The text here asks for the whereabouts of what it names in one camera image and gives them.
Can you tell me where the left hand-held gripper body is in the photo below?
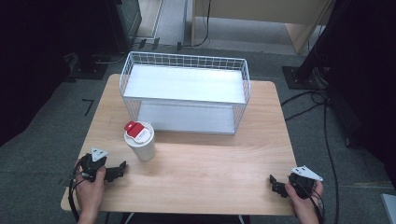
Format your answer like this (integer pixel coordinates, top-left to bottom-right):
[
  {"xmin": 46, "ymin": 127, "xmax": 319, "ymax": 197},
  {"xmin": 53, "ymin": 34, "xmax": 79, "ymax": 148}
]
[{"xmin": 78, "ymin": 147, "xmax": 110, "ymax": 183}]

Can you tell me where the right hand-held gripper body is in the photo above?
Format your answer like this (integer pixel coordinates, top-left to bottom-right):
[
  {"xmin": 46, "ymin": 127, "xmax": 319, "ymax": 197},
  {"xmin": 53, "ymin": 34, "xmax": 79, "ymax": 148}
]
[{"xmin": 287, "ymin": 164, "xmax": 324, "ymax": 201}]

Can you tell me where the white cup with red lid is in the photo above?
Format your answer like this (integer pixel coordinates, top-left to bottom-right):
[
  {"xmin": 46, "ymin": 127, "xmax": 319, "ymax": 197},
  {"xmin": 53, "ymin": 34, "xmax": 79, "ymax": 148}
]
[{"xmin": 123, "ymin": 120, "xmax": 157, "ymax": 162}]

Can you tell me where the white wire two-tier shelf rack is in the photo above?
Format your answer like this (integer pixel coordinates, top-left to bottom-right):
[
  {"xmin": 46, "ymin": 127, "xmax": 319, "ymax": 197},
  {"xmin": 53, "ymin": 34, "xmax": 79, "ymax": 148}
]
[{"xmin": 119, "ymin": 50, "xmax": 252, "ymax": 135}]

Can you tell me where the person's right hand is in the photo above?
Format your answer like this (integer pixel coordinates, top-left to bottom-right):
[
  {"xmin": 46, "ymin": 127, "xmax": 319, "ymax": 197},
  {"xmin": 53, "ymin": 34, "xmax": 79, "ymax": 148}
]
[{"xmin": 284, "ymin": 180, "xmax": 325, "ymax": 219}]

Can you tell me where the person's left hand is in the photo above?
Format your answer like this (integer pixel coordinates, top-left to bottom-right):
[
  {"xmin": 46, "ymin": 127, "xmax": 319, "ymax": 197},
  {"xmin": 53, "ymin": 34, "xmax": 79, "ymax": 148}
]
[{"xmin": 75, "ymin": 166, "xmax": 107, "ymax": 217}]

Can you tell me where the pale grey box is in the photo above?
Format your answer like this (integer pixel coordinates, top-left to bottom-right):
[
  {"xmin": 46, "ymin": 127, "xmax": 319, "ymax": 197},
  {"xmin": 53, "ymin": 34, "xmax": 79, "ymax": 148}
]
[{"xmin": 379, "ymin": 192, "xmax": 396, "ymax": 224}]

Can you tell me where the black stand base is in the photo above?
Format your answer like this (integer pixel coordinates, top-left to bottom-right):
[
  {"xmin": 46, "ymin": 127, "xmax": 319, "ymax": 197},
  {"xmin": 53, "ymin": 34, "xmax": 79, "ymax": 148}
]
[{"xmin": 64, "ymin": 51, "xmax": 110, "ymax": 82}]

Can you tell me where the black metal stand with base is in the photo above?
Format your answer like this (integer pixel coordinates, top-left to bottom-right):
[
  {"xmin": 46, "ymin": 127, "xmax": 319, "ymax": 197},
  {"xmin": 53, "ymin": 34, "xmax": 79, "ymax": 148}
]
[{"xmin": 281, "ymin": 0, "xmax": 347, "ymax": 91}]

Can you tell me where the black cabinet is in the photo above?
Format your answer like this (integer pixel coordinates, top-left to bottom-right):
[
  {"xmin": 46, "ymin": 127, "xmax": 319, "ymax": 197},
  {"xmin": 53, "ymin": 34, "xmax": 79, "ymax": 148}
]
[{"xmin": 105, "ymin": 0, "xmax": 143, "ymax": 54}]

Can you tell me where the light wooden desk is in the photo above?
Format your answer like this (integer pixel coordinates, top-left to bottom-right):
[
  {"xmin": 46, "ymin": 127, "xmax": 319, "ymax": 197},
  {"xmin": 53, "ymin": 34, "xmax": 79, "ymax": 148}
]
[{"xmin": 191, "ymin": 0, "xmax": 336, "ymax": 55}]

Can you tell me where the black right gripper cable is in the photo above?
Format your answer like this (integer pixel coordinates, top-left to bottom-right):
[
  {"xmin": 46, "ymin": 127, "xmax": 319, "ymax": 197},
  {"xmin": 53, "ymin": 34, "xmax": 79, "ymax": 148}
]
[{"xmin": 297, "ymin": 181, "xmax": 326, "ymax": 224}]

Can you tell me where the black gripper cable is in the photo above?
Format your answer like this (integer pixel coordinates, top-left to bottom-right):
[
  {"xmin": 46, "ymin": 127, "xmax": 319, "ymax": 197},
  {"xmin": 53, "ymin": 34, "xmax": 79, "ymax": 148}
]
[
  {"xmin": 67, "ymin": 155, "xmax": 90, "ymax": 224},
  {"xmin": 297, "ymin": 181, "xmax": 326, "ymax": 224}
]

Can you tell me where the long black floor cable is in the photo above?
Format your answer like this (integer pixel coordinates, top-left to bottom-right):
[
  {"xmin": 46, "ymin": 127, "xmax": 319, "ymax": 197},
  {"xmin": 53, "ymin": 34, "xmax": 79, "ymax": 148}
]
[{"xmin": 322, "ymin": 92, "xmax": 341, "ymax": 224}]

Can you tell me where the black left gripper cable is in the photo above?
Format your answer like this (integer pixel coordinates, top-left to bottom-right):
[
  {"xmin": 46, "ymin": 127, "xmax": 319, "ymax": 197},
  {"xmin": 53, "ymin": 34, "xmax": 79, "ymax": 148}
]
[{"xmin": 67, "ymin": 155, "xmax": 90, "ymax": 224}]

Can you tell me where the looped black floor cable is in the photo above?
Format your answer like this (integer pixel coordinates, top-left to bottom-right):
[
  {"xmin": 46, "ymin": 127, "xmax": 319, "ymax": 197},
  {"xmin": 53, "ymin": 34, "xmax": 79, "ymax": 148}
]
[{"xmin": 280, "ymin": 89, "xmax": 329, "ymax": 123}]

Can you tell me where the hanging black cable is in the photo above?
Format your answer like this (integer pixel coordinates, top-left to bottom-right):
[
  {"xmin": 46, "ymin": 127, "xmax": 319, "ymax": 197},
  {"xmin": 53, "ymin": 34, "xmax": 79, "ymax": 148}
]
[{"xmin": 177, "ymin": 0, "xmax": 213, "ymax": 52}]

